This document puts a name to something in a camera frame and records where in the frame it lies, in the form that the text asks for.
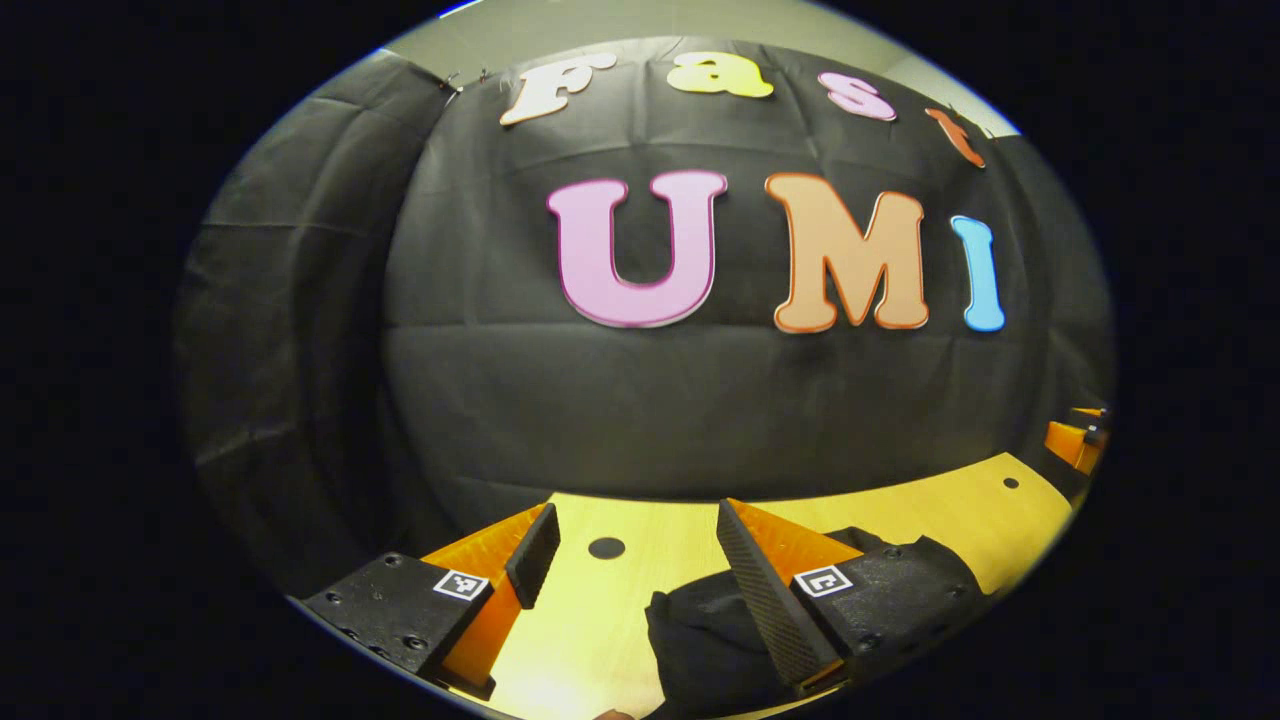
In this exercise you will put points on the black backdrop cloth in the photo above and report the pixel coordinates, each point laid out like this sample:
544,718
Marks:
650,420

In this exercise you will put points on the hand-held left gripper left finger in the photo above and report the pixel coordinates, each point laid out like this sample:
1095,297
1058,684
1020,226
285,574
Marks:
535,555

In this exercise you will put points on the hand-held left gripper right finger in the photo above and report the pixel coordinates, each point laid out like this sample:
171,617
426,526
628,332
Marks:
765,600

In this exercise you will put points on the black button shirt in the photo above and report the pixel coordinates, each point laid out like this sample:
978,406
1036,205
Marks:
700,640

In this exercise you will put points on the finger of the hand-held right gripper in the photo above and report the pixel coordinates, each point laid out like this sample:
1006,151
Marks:
1068,447
1090,415

